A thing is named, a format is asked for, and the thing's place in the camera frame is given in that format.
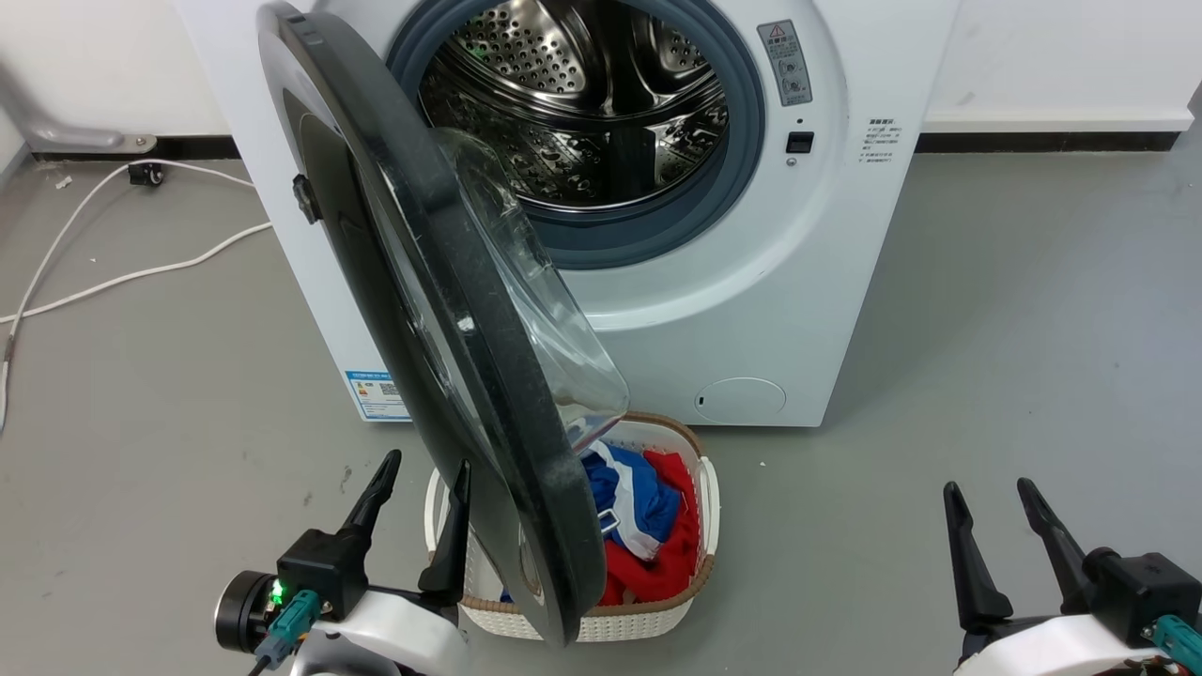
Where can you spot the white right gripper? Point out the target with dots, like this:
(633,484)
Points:
(1052,648)

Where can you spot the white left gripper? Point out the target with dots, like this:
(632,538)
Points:
(394,634)

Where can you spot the black round washing machine door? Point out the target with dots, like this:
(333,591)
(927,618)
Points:
(441,282)

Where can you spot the white front-load washing machine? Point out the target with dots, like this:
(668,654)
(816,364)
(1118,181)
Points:
(798,310)

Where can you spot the grey rubber door gasket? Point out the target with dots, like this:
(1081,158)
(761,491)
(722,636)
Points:
(657,237)

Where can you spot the black door latch socket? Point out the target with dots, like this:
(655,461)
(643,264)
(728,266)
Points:
(800,142)

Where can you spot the blue white energy label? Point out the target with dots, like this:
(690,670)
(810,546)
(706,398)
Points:
(376,394)

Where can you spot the blue and white garment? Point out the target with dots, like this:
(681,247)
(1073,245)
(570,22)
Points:
(648,498)

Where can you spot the white woven laundry basket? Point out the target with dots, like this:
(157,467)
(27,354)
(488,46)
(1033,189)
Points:
(639,624)

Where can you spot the red garment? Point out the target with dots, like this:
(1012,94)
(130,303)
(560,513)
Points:
(657,568)

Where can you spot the round white filter cover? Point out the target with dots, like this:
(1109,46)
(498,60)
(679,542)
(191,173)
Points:
(742,399)

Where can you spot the black baseboard strip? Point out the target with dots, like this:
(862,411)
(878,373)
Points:
(1042,142)
(197,147)

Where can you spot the small black caster wheel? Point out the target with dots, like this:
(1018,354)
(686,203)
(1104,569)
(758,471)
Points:
(146,174)

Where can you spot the perforated steel washer drum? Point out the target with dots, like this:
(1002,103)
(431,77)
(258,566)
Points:
(582,103)

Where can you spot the grey warning sticker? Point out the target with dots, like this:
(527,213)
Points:
(785,61)

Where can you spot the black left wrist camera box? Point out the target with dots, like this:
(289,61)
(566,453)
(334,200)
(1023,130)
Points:
(324,568)

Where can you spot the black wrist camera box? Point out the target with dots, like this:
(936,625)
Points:
(1141,587)
(324,568)

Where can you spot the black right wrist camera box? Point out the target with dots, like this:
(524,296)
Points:
(1141,587)

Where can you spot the grey metal floor bracket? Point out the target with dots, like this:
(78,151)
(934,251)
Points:
(56,131)

